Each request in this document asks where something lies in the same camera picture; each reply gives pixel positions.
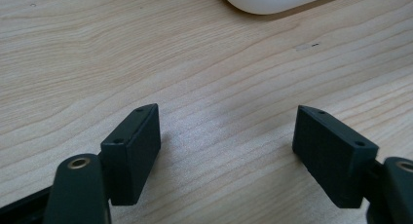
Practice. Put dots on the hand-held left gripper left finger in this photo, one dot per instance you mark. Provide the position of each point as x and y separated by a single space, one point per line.
130 159

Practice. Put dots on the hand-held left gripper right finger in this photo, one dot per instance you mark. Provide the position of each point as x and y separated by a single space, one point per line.
334 159

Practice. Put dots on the white plastic bin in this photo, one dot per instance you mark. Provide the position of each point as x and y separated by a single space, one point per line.
276 0

